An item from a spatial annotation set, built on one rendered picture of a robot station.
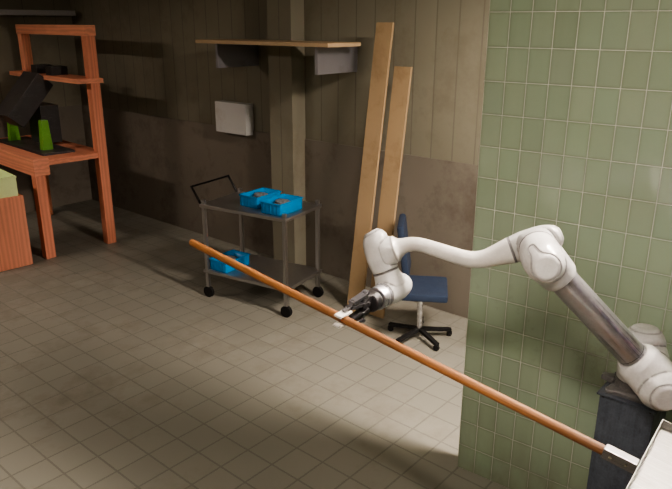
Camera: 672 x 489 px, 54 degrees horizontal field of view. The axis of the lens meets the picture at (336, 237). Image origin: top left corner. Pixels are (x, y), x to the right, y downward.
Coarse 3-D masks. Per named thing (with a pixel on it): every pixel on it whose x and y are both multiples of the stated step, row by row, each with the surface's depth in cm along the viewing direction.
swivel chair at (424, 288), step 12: (408, 252) 513; (408, 264) 502; (420, 276) 522; (432, 276) 522; (420, 288) 498; (432, 288) 498; (444, 288) 498; (408, 300) 490; (420, 300) 488; (432, 300) 487; (444, 300) 486; (420, 312) 511; (396, 324) 525; (420, 324) 514; (408, 336) 507
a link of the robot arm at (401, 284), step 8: (384, 272) 250; (392, 272) 250; (400, 272) 253; (376, 280) 252; (384, 280) 250; (392, 280) 249; (400, 280) 251; (408, 280) 256; (392, 288) 248; (400, 288) 250; (408, 288) 254; (400, 296) 251; (392, 304) 252
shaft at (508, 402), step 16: (192, 240) 271; (224, 256) 261; (256, 272) 251; (288, 288) 243; (320, 304) 235; (352, 320) 227; (368, 336) 224; (384, 336) 220; (400, 352) 217; (416, 352) 214; (432, 368) 210; (448, 368) 207; (464, 384) 204; (480, 384) 202; (496, 400) 198; (512, 400) 196; (528, 416) 193; (544, 416) 191; (560, 432) 188; (576, 432) 186; (592, 448) 183
